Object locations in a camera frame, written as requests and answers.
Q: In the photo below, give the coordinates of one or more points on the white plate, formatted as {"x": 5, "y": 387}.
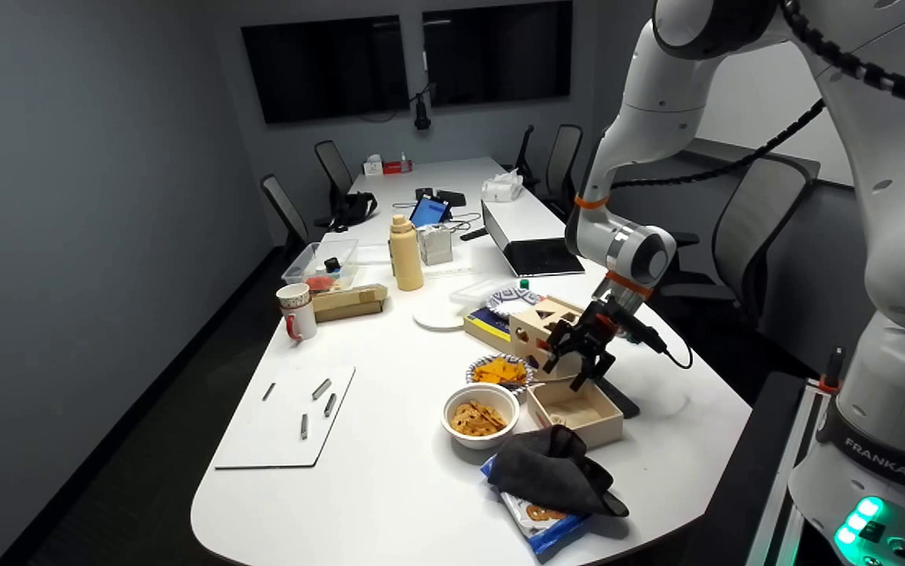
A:
{"x": 439, "y": 317}

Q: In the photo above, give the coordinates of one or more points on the blue snack packet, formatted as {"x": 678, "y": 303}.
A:
{"x": 536, "y": 525}

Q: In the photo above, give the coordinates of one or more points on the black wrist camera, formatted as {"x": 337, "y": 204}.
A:
{"x": 640, "y": 327}

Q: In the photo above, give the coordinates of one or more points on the white paper cup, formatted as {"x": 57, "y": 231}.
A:
{"x": 296, "y": 314}

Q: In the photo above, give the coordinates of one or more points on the tan plastic bottle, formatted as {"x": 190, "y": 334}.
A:
{"x": 407, "y": 255}

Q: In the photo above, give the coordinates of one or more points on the black cloth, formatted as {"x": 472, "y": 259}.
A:
{"x": 551, "y": 472}

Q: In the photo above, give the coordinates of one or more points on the large grey mesh chair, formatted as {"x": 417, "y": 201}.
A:
{"x": 754, "y": 225}

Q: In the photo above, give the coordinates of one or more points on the white plastic bag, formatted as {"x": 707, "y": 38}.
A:
{"x": 502, "y": 190}

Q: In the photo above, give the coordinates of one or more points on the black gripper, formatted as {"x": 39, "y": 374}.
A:
{"x": 597, "y": 329}

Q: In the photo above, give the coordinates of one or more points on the blue patterned paper bowl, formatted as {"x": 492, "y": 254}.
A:
{"x": 513, "y": 303}

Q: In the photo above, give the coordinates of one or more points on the wooden shape sorter box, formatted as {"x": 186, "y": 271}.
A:
{"x": 533, "y": 327}

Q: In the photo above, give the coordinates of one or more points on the metal stand rail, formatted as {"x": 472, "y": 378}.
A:
{"x": 800, "y": 461}

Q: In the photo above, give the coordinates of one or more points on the dark office chair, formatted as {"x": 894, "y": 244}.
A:
{"x": 526, "y": 158}
{"x": 565, "y": 162}

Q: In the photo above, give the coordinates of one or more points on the black device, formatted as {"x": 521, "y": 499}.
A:
{"x": 440, "y": 197}

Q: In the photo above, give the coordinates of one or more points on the open wooden box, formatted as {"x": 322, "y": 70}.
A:
{"x": 582, "y": 426}

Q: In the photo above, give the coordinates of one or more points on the black wall screen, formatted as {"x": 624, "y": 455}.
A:
{"x": 497, "y": 51}
{"x": 326, "y": 68}

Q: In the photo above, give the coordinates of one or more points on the clear plastic container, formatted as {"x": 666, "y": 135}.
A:
{"x": 322, "y": 255}

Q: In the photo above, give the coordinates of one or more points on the small white box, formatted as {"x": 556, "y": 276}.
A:
{"x": 439, "y": 244}

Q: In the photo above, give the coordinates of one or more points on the open laptop computer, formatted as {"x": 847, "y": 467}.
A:
{"x": 526, "y": 225}

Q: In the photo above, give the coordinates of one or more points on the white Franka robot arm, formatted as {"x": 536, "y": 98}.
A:
{"x": 894, "y": 210}

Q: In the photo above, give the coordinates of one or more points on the small green cylinder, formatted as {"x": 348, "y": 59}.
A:
{"x": 521, "y": 286}

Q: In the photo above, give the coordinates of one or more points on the blue tablet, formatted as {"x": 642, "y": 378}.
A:
{"x": 429, "y": 212}

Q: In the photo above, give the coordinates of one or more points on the paper sheet with marks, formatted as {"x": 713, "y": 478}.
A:
{"x": 285, "y": 419}

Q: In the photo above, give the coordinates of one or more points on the white bowl with cereal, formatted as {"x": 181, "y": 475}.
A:
{"x": 480, "y": 419}

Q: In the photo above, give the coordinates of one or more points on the black and white bowl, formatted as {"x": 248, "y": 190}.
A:
{"x": 497, "y": 374}

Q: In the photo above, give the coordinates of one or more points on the red and white box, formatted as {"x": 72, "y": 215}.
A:
{"x": 392, "y": 165}

